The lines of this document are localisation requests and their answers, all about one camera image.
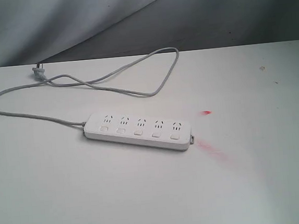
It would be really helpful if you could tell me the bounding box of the white five-outlet power strip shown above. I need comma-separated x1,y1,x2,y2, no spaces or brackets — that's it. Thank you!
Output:
83,112,195,151

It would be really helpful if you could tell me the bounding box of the grey wall plug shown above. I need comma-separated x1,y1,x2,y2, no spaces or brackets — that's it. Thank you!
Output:
32,64,46,82

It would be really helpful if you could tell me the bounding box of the grey backdrop cloth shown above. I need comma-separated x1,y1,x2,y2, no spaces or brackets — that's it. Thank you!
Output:
0,0,299,66

